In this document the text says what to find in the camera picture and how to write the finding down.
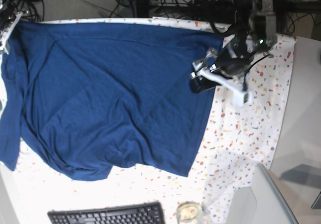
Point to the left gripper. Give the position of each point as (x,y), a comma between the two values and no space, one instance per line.
(233,59)

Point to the dark blue t-shirt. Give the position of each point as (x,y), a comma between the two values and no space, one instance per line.
(89,96)

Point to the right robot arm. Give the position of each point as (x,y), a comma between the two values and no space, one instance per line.
(7,11)

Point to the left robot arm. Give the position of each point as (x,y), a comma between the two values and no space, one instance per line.
(254,33)

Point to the terrazzo patterned tablecloth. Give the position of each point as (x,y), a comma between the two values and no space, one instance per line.
(235,141)

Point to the black computer keyboard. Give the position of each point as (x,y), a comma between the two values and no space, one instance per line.
(139,213)

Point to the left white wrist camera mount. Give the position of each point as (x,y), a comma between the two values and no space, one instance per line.
(207,74)

